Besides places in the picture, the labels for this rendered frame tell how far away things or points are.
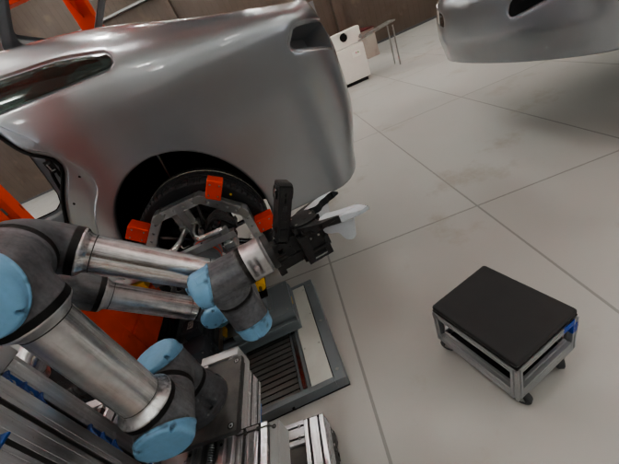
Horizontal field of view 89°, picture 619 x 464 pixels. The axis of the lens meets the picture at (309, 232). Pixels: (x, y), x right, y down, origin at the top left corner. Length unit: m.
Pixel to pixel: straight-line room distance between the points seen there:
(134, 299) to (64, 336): 0.40
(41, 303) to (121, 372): 0.19
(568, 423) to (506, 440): 0.24
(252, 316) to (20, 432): 0.45
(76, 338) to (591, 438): 1.63
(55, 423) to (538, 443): 1.52
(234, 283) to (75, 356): 0.27
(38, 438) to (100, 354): 0.22
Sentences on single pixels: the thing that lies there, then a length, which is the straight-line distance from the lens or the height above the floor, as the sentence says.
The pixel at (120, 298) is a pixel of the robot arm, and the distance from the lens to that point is 1.02.
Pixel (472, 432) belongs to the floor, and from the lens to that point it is 1.65.
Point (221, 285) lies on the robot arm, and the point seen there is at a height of 1.22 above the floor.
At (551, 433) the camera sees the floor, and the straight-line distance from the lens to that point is 1.68.
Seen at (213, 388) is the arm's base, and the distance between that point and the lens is 0.97.
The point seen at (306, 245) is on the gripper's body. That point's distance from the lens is 0.59.
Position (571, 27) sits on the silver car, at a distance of 2.73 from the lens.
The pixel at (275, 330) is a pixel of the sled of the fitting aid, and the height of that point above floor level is 0.16.
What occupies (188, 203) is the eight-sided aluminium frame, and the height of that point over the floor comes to 1.11.
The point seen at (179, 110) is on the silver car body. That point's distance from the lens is 1.63.
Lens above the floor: 1.53
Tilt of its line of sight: 31 degrees down
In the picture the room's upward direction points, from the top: 25 degrees counter-clockwise
